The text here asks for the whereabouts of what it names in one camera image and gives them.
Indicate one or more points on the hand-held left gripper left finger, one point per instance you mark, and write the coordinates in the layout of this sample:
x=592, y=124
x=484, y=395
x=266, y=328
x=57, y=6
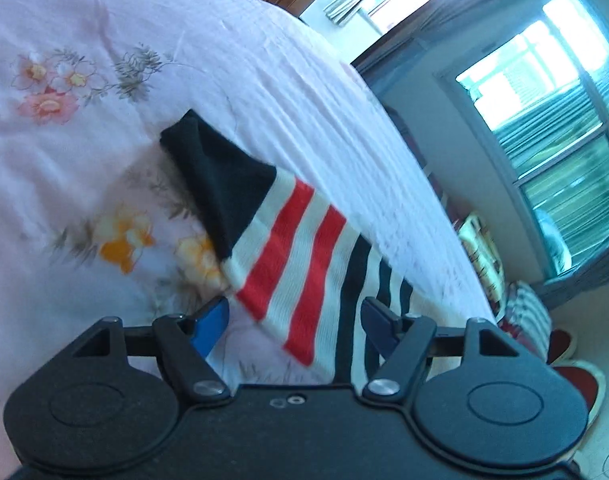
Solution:
x=210, y=324

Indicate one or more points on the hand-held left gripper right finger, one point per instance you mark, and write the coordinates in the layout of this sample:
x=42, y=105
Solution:
x=380, y=327

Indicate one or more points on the red black striped knit sweater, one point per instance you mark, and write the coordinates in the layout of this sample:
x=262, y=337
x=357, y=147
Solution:
x=284, y=255

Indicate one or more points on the folded printed blanket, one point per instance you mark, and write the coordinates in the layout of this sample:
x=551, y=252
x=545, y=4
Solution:
x=482, y=255

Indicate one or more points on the striped pillow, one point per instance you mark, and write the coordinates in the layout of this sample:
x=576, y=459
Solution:
x=529, y=317

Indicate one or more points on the pale blue cloth bundle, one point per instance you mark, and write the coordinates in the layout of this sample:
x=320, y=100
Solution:
x=552, y=240

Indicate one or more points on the red white headboard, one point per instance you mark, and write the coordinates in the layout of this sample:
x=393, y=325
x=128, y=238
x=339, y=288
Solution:
x=579, y=385

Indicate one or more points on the pink floral bed sheet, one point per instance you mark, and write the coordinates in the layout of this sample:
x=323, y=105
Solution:
x=134, y=85

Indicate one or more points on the large sliding window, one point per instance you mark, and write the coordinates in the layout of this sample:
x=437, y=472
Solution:
x=549, y=125

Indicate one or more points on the grey curtain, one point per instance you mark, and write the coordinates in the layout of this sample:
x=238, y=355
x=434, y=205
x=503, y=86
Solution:
x=434, y=25

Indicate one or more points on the white sheer curtain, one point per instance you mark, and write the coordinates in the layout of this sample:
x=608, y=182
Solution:
x=349, y=2

